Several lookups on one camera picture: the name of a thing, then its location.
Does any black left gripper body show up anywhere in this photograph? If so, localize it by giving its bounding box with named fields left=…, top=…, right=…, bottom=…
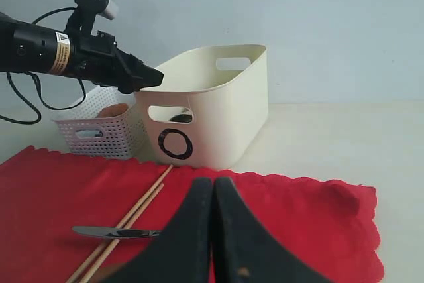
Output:
left=68, top=32, right=132, bottom=87

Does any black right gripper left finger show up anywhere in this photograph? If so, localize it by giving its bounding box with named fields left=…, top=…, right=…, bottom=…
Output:
left=103, top=178, right=212, bottom=283

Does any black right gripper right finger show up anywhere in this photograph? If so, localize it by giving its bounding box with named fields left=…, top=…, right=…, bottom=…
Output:
left=213, top=177, right=330, bottom=282

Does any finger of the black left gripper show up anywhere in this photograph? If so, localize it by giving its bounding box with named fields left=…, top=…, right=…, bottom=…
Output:
left=117, top=78, right=141, bottom=94
left=115, top=49, right=164, bottom=86

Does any breaded fried chicken piece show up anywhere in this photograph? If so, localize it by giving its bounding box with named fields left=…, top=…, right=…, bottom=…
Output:
left=97, top=103, right=129, bottom=118

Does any pale green ceramic bowl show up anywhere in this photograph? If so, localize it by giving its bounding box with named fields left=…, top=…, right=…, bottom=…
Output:
left=169, top=113, right=193, bottom=123

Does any silver table knife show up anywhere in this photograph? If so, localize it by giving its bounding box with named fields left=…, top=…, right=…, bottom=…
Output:
left=72, top=226, right=160, bottom=239

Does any wooden chopstick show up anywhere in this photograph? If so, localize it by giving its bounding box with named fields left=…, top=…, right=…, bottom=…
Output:
left=78, top=182, right=165, bottom=283
left=66, top=165, right=174, bottom=283

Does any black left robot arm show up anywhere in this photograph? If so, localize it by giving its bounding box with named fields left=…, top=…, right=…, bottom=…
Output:
left=1, top=14, right=164, bottom=94

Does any white perforated plastic basket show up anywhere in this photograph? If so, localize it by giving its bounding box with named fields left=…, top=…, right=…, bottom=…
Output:
left=53, top=87, right=147, bottom=159

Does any cream plastic bin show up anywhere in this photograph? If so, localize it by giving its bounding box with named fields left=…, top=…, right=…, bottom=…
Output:
left=134, top=44, right=268, bottom=170

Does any red scalloped tablecloth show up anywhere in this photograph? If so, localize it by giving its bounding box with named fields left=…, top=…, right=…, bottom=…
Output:
left=1, top=147, right=384, bottom=282

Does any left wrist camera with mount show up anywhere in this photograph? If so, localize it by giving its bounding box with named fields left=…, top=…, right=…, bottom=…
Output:
left=65, top=0, right=119, bottom=36

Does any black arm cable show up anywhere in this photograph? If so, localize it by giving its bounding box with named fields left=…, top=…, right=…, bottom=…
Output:
left=0, top=6, right=87, bottom=125

